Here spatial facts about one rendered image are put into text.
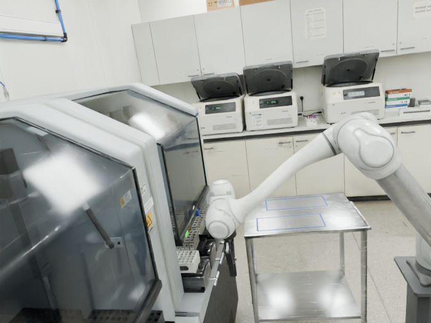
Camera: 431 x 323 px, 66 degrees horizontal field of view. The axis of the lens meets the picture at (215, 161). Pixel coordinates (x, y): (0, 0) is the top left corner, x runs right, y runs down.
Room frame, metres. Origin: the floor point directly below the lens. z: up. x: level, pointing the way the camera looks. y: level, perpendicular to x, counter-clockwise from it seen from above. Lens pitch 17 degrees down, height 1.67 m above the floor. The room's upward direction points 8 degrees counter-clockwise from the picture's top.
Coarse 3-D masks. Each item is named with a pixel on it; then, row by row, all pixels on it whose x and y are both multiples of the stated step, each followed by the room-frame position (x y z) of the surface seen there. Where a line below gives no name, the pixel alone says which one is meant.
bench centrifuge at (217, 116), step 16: (192, 80) 3.77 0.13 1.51; (208, 80) 3.77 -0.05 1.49; (224, 80) 3.68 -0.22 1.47; (208, 96) 4.10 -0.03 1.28; (224, 96) 4.12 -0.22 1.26; (240, 96) 3.84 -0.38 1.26; (208, 112) 3.62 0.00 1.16; (224, 112) 3.57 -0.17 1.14; (240, 112) 3.54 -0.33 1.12; (208, 128) 3.61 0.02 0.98; (224, 128) 3.57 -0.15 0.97; (240, 128) 3.53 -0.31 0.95
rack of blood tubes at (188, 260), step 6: (180, 252) 1.35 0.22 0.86; (186, 252) 1.34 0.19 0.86; (192, 252) 1.33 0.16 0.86; (198, 252) 1.32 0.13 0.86; (180, 258) 1.29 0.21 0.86; (186, 258) 1.28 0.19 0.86; (192, 258) 1.28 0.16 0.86; (198, 258) 1.31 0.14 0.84; (180, 264) 1.25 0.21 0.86; (186, 264) 1.24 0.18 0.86; (192, 264) 1.24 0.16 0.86; (180, 270) 1.25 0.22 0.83; (186, 270) 1.25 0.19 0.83; (192, 270) 1.24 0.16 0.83
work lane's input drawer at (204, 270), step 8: (200, 264) 1.29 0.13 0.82; (208, 264) 1.32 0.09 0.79; (200, 272) 1.23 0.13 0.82; (208, 272) 1.30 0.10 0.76; (216, 272) 1.31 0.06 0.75; (184, 280) 1.23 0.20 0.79; (192, 280) 1.22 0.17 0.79; (200, 280) 1.22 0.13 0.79; (208, 280) 1.27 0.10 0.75; (216, 280) 1.25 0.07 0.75
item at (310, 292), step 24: (336, 192) 1.85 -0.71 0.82; (264, 216) 1.67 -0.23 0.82; (288, 216) 1.63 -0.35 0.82; (312, 216) 1.59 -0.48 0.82; (336, 216) 1.56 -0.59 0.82; (360, 216) 1.60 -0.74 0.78; (360, 240) 1.43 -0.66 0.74; (360, 264) 1.43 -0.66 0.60; (264, 288) 1.75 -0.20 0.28; (288, 288) 1.72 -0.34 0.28; (312, 288) 1.69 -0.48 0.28; (336, 288) 1.66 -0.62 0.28; (264, 312) 1.55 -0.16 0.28; (288, 312) 1.53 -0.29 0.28; (312, 312) 1.50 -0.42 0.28; (336, 312) 1.48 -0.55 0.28; (360, 312) 1.46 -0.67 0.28
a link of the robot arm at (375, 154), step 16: (352, 128) 1.02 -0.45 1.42; (368, 128) 0.97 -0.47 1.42; (352, 144) 0.97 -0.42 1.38; (368, 144) 0.92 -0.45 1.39; (384, 144) 0.92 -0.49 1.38; (352, 160) 0.98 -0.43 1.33; (368, 160) 0.92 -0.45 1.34; (384, 160) 0.91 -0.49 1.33; (400, 160) 0.97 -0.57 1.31; (368, 176) 0.99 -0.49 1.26; (384, 176) 0.96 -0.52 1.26; (400, 176) 0.96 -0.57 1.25; (400, 192) 0.96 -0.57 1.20; (416, 192) 0.96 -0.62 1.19; (400, 208) 0.99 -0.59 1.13; (416, 208) 0.96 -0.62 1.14; (416, 224) 0.97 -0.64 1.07
